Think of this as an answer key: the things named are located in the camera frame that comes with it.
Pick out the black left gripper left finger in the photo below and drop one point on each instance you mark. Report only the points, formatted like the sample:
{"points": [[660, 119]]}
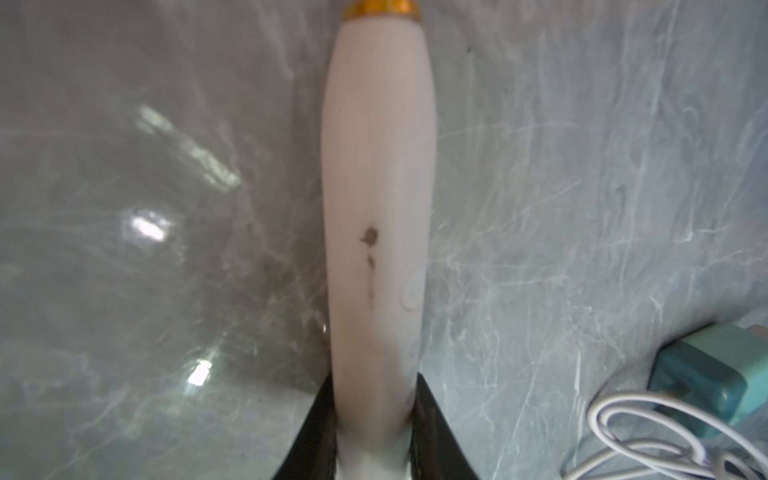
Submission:
{"points": [[313, 454]]}

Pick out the teal usb charger block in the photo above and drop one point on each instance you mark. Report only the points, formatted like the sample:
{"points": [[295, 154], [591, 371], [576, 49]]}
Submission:
{"points": [[720, 369]]}

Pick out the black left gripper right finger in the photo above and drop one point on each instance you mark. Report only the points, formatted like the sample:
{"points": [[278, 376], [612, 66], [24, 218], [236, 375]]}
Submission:
{"points": [[434, 453]]}

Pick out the white pink electric toothbrush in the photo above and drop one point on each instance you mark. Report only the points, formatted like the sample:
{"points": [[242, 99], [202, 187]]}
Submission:
{"points": [[378, 153]]}

